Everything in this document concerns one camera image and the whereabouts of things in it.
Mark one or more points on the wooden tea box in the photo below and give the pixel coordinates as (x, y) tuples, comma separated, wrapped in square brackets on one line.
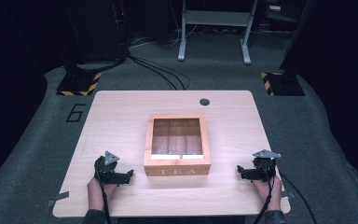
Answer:
[(177, 169)]

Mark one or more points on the black base hazard striped tape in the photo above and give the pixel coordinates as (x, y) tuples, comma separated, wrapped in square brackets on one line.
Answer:
[(77, 82), (284, 84)]

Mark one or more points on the black equipment cabinet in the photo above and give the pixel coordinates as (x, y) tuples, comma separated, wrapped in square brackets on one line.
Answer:
[(96, 28)]

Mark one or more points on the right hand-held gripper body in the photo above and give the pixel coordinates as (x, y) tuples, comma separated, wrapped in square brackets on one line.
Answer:
[(265, 172)]

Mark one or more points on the person's right hand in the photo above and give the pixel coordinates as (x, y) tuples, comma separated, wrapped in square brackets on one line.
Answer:
[(276, 194)]

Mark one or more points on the grey tape strip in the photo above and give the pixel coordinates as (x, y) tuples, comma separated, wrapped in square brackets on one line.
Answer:
[(57, 199)]

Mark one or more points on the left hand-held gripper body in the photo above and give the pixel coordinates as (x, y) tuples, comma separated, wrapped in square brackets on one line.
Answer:
[(105, 172)]

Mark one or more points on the person's left hand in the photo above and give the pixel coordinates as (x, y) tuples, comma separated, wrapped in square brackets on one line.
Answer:
[(95, 194)]

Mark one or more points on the white metal stand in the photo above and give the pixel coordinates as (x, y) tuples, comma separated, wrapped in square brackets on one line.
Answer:
[(217, 18)]

